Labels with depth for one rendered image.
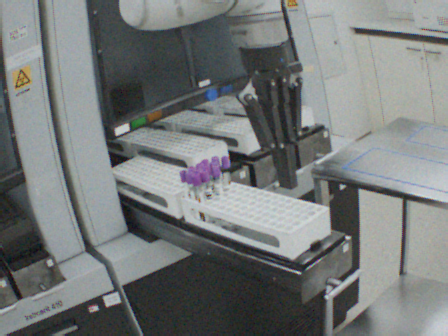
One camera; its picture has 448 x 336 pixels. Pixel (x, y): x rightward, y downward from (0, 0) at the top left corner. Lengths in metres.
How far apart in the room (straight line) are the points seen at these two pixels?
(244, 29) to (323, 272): 0.42
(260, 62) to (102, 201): 0.58
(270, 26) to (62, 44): 0.53
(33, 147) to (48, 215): 0.16
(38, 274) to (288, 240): 0.55
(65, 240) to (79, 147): 0.22
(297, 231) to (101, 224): 0.53
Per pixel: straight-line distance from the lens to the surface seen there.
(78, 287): 1.20
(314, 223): 0.93
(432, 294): 1.66
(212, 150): 1.35
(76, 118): 1.21
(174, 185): 1.19
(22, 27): 1.16
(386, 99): 3.62
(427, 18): 3.25
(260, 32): 0.83
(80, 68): 1.21
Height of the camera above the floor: 1.27
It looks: 20 degrees down
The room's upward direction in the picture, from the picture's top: 11 degrees counter-clockwise
